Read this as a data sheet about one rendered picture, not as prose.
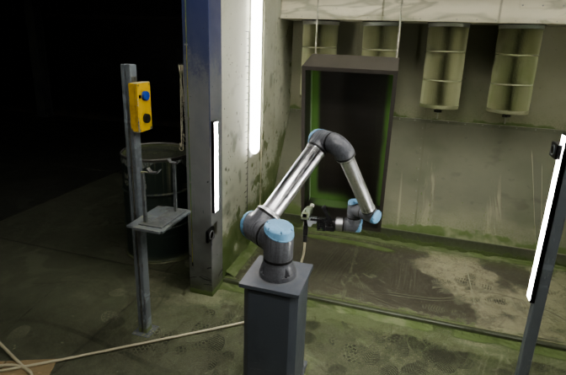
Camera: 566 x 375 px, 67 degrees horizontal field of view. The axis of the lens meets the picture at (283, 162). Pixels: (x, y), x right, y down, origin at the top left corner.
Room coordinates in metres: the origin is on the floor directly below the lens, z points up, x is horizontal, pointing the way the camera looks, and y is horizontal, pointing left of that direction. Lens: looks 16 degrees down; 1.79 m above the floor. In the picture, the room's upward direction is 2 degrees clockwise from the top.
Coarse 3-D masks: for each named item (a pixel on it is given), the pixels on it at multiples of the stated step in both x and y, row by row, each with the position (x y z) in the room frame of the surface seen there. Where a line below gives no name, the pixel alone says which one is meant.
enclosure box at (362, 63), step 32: (320, 64) 2.81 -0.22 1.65; (352, 64) 2.80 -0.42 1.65; (384, 64) 2.79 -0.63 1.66; (320, 96) 3.16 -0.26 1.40; (352, 96) 3.09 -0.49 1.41; (384, 96) 3.03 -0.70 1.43; (320, 128) 3.20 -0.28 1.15; (352, 128) 3.14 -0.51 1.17; (384, 128) 3.08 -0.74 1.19; (384, 160) 3.12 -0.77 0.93; (320, 192) 3.31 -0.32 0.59; (352, 192) 3.24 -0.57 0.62; (384, 192) 2.80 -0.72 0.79
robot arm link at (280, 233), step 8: (264, 224) 1.93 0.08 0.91; (272, 224) 1.93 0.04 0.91; (280, 224) 1.94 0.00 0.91; (288, 224) 1.94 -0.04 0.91; (264, 232) 1.90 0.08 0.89; (272, 232) 1.87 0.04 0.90; (280, 232) 1.87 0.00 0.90; (288, 232) 1.88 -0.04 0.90; (256, 240) 1.95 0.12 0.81; (264, 240) 1.90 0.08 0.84; (272, 240) 1.86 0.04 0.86; (280, 240) 1.86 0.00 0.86; (288, 240) 1.87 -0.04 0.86; (264, 248) 1.89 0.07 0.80; (272, 248) 1.86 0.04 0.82; (280, 248) 1.86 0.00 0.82; (288, 248) 1.87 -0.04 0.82; (264, 256) 1.89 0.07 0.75; (272, 256) 1.86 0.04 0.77; (280, 256) 1.86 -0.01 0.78; (288, 256) 1.87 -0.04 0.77
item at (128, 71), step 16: (128, 64) 2.24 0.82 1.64; (128, 80) 2.24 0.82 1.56; (128, 96) 2.24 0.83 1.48; (128, 112) 2.25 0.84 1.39; (128, 128) 2.25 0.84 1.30; (128, 144) 2.25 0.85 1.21; (128, 160) 2.25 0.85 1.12; (128, 176) 2.25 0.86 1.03; (144, 240) 2.27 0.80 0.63; (144, 256) 2.26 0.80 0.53; (144, 272) 2.25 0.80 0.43; (144, 288) 2.24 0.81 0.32; (144, 304) 2.24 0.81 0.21; (144, 320) 2.24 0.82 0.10
